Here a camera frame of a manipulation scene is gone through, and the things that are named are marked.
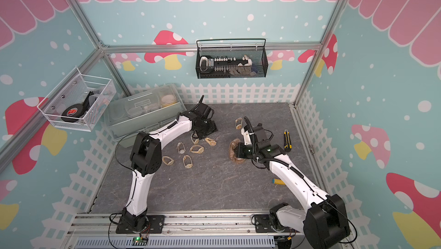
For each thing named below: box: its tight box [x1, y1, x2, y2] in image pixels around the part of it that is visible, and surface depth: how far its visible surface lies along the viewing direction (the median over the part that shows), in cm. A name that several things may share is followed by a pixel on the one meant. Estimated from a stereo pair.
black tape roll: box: [60, 103, 85, 123], surface depth 70 cm
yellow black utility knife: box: [283, 129, 293, 153], surface depth 104 cm
